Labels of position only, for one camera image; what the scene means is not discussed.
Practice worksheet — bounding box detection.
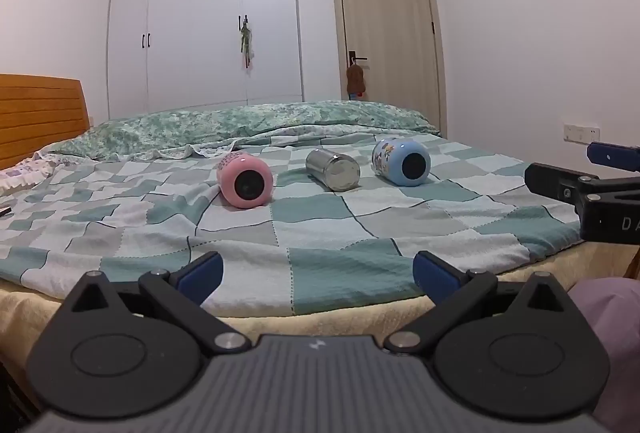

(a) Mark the beige door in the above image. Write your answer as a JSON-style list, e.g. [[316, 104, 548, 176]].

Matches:
[[328, 0, 448, 137]]

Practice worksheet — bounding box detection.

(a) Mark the yellow bed sheet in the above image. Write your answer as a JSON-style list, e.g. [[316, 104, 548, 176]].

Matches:
[[0, 237, 640, 394]]

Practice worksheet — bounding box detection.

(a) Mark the white wardrobe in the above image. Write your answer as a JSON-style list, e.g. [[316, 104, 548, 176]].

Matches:
[[106, 0, 305, 120]]

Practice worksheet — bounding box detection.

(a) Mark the checkered green white blanket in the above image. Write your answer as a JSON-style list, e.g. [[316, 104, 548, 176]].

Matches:
[[0, 133, 587, 320]]

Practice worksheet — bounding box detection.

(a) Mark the blue cartoon print cup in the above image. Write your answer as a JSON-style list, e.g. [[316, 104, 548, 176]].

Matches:
[[371, 138, 432, 187]]

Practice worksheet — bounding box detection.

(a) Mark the green floral quilt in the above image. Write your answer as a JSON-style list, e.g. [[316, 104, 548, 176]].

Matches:
[[42, 100, 442, 162]]

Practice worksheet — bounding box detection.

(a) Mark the pink cup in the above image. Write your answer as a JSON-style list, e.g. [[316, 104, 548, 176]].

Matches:
[[217, 152, 274, 208]]

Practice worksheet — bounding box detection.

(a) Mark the white floral pillow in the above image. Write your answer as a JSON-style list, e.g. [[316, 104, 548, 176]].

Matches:
[[0, 152, 67, 203]]

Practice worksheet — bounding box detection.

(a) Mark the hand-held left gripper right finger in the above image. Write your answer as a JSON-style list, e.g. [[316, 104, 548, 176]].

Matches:
[[383, 250, 577, 357]]

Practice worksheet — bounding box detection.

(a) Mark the wooden headboard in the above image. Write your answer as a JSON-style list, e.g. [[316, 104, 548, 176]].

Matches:
[[0, 74, 91, 172]]

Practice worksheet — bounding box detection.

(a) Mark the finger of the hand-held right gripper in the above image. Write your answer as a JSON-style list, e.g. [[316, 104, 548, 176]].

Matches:
[[524, 162, 601, 215], [587, 142, 640, 174]]

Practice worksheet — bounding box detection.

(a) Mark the green hanging ornament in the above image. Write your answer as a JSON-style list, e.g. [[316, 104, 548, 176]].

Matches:
[[238, 15, 256, 72]]

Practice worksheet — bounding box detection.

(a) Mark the purple clothing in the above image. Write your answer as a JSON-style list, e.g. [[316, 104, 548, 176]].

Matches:
[[569, 277, 640, 433]]

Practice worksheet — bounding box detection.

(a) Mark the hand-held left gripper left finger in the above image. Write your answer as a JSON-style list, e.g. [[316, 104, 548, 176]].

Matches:
[[64, 251, 252, 357]]

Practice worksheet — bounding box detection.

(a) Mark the stainless steel cup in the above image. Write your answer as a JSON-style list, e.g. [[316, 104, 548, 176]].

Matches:
[[305, 148, 361, 193]]

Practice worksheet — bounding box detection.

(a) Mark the white wall socket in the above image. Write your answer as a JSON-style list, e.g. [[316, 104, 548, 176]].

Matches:
[[563, 123, 601, 144]]

